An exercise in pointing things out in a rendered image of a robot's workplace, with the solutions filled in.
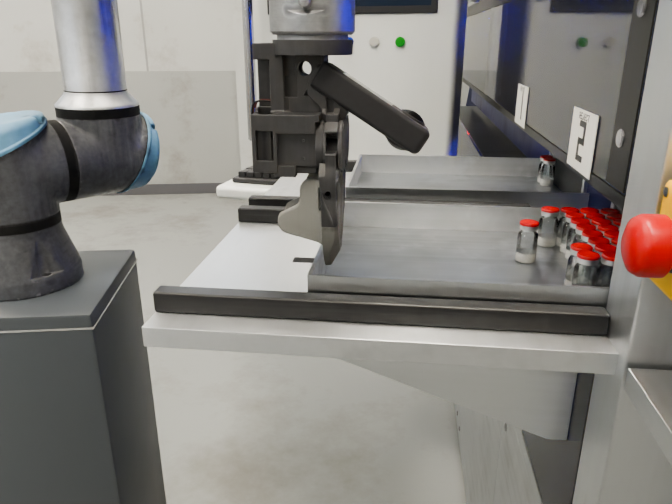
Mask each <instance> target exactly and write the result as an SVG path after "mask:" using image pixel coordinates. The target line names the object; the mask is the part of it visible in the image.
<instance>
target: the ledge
mask: <svg viewBox="0 0 672 504"><path fill-rule="evenodd" d="M624 390H625V391H626V393H627V395H628V396H629V398H630V400H631V401H632V403H633V405H634V406H635V408H636V409H637V411H638V413H639V414H640V416H641V418H642V419H643V421H644V422H645V424H646V426H647V427H648V429H649V431H650V432H651V434H652V436H653V437H654V439H655V440H656V442H657V444H658V445H659V447H660V449H661V450H662V452H663V454H664V455H665V457H666V458H667V460H668V462H669V463H670V465H671V467H672V370H656V369H639V368H628V371H627V376H626V381H625V386H624Z"/></svg>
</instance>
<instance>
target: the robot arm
mask: <svg viewBox="0 0 672 504"><path fill-rule="evenodd" d="M51 6H52V13H53V20H54V27H55V33H56V40H57V47H58V54H59V61H60V68H61V75H62V82H63V88H64V92H63V95H62V96H61V97H60V98H59V99H58V101H57V102H56V103H55V104H54V106H55V113H56V119H55V120H47V118H46V117H45V116H44V114H43V113H42V112H40V111H35V110H26V111H17V112H7V113H1V114H0V301H16V300H24V299H30V298H35V297H40V296H44V295H47V294H51V293H54V292H57V291H60V290H62V289H65V288H67V287H69V286H71V285H73V284H74V283H76V282H77V281H78V280H80V279H81V277H82V276H83V274H84V270H83V264H82V259H81V256H80V254H79V252H78V251H77V249H76V247H75V245H74V243H73V242H72V240H71V238H70V236H69V234H68V233H67V231H66V229H65V227H64V225H63V222H62V217H61V211H60V203H62V202H67V201H72V200H78V199H83V198H89V197H94V196H100V195H105V194H111V193H123V192H126V191H128V190H130V189H134V188H139V187H142V186H144V185H146V184H147V183H148V182H149V181H150V180H151V178H152V177H153V176H154V174H155V172H156V170H157V167H158V163H159V157H160V143H159V136H158V132H157V130H155V124H154V122H153V120H152V119H151V118H150V117H149V116H148V115H147V114H145V113H143V112H141V111H140V105H139V101H138V100H136V99H135V98H134V97H133V96H132V95H131V94H130V93H129V92H128V90H127V84H126V75H125V65H124V56H123V47H122V37H121V28H120V19H119V10H118V1H117V0H51ZM269 23H270V32H271V33H272V34H273V35H277V40H272V42H273V43H252V54H253V60H257V63H258V86H259V100H257V101H255V102H254V103H253V105H252V110H251V115H250V117H251V137H252V158H253V173H259V174H274V177H296V176H297V173H309V174H308V176H307V179H305V180H304V181H303V182H302V184H301V186H300V197H298V198H296V199H294V200H291V201H289V202H288V203H287V204H286V207H285V210H284V211H282V212H281V213H280V214H279V216H278V225H279V227H280V229H281V230H282V231H283V232H285V233H288V234H291V235H295V236H298V237H302V238H305V239H309V240H312V241H316V242H318V243H320V244H321V245H323V255H324V261H325V265H331V264H332V263H333V261H334V260H335V258H336V256H337V255H338V253H339V251H340V250H341V247H342V235H343V221H344V207H345V185H346V165H347V162H348V155H349V115H348V114H349V112H350V113H352V114H353V115H355V116H356V117H358V118H359V119H361V120H362V121H364V122H365V123H367V124H368V125H370V126H371V127H373V128H374V129H376V130H377V131H379V132H380V133H382V134H383V135H385V137H386V139H387V141H388V142H389V144H390V145H391V146H393V147H394V148H396V149H398V150H403V151H409V152H410V153H412V154H417V153H419V152H420V150H421V149H422V147H423V146H424V144H425V143H426V141H427V140H428V139H429V136H430V133H429V130H428V128H427V127H426V126H425V123H424V121H423V119H422V117H421V116H420V115H419V114H418V113H416V112H415V111H412V110H408V109H402V110H401V109H400V108H398V107H397V106H395V105H394V104H392V103H391V102H389V101H388V100H386V99H385V98H383V97H382V96H380V95H379V94H377V93H376V92H374V91H373V90H371V89H370V88H368V87H367V86H365V85H364V84H362V83H361V82H359V81H358V80H356V79H355V78H353V77H352V76H350V75H349V74H347V73H346V72H344V71H343V70H341V69H340V68H338V67H337V66H335V65H334V64H332V63H328V55H352V48H353V39H348V35H352V34H353V33H354V32H355V0H269ZM305 61H306V62H308V63H309V64H310V65H311V72H310V74H307V73H305V72H304V70H303V64H304V62H305ZM258 102H259V106H258V107H257V103H258ZM254 105H255V113H254Z"/></svg>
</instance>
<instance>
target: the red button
mask: <svg viewBox="0 0 672 504"><path fill-rule="evenodd" d="M621 255H622V259H623V262H624V265H625V268H626V269H627V271H628V272H629V273H631V274H633V275H635V276H636V277H642V278H663V277H665V276H666V275H667V274H668V273H669V272H670V270H671V269H672V220H671V219H670V218H669V217H668V216H667V215H665V214H639V215H637V216H635V217H633V218H631V219H630V220H629V222H628V223H627V225H626V227H625V230H624V232H623V235H622V239H621Z"/></svg>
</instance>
